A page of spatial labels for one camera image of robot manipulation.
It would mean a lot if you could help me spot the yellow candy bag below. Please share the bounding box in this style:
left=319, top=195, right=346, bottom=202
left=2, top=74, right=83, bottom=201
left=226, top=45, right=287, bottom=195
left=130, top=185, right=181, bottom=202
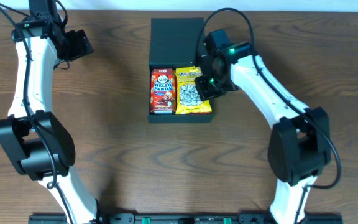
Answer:
left=175, top=67, right=212, bottom=115

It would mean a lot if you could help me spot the red Hello Panda box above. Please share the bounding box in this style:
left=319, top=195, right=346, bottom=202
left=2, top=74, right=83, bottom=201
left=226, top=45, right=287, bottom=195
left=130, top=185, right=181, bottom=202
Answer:
left=150, top=68, right=177, bottom=114

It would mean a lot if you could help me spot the black gift box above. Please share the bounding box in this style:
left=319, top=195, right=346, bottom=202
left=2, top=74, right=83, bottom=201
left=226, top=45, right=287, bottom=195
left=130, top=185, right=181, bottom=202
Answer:
left=148, top=17, right=213, bottom=123

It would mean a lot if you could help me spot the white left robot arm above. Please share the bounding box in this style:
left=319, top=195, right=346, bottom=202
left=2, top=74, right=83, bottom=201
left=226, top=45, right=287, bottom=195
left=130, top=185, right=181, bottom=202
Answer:
left=0, top=0, right=103, bottom=223

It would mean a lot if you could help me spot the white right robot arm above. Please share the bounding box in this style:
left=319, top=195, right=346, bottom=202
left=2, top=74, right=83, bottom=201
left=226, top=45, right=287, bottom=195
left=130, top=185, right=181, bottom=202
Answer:
left=195, top=29, right=331, bottom=223

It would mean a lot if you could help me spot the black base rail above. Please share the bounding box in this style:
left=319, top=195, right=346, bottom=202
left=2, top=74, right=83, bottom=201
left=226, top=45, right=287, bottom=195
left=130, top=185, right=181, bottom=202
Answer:
left=28, top=212, right=344, bottom=224

